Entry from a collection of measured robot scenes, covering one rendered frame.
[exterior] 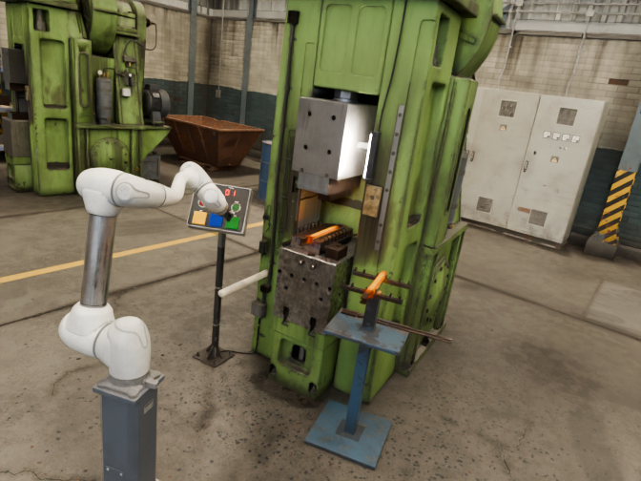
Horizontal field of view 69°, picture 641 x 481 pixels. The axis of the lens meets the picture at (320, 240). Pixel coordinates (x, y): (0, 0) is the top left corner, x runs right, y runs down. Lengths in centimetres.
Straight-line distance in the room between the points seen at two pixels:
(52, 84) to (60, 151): 83
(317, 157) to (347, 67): 51
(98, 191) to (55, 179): 516
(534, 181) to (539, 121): 85
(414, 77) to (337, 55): 46
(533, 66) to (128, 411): 745
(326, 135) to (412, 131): 45
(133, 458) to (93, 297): 69
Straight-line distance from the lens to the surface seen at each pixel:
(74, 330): 213
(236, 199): 286
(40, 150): 699
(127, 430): 218
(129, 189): 185
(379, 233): 266
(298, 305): 282
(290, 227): 295
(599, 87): 812
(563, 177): 753
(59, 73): 703
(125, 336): 198
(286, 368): 306
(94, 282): 206
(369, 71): 264
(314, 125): 262
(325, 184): 260
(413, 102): 254
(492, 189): 776
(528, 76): 831
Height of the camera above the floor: 185
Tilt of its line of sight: 18 degrees down
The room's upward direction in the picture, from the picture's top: 8 degrees clockwise
